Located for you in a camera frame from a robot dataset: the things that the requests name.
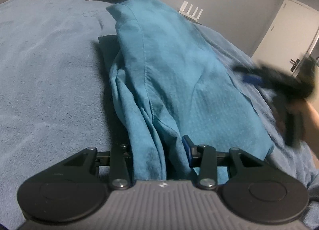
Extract teal garment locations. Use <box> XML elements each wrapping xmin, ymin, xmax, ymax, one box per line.
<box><xmin>108</xmin><ymin>0</ymin><xmax>274</xmax><ymax>180</ymax></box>

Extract person's right hand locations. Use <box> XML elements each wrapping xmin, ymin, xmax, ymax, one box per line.
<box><xmin>287</xmin><ymin>100</ymin><xmax>319</xmax><ymax>168</ymax></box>

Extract white room door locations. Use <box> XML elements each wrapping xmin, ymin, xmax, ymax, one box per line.
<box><xmin>252</xmin><ymin>0</ymin><xmax>318</xmax><ymax>75</ymax></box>

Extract white wifi router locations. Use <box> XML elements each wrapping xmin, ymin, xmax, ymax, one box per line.
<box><xmin>178</xmin><ymin>1</ymin><xmax>203</xmax><ymax>22</ymax></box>

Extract light blue fleece blanket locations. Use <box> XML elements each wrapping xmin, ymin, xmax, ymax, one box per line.
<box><xmin>1</xmin><ymin>0</ymin><xmax>318</xmax><ymax>229</ymax></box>

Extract black door handle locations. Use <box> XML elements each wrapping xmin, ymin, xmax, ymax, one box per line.
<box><xmin>289</xmin><ymin>58</ymin><xmax>301</xmax><ymax>72</ymax></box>

